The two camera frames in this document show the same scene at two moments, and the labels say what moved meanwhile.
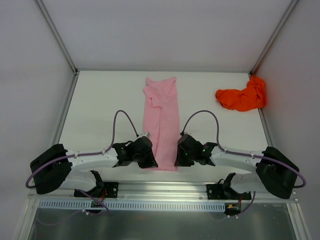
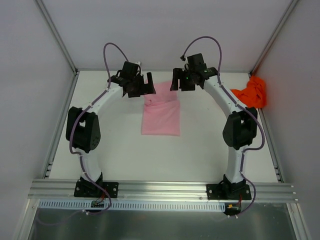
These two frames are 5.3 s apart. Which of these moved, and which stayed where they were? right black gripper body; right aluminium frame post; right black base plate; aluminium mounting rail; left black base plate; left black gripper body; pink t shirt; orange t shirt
Moved: right black gripper body; pink t shirt; left black gripper body
Stayed: aluminium mounting rail; right aluminium frame post; orange t shirt; left black base plate; right black base plate
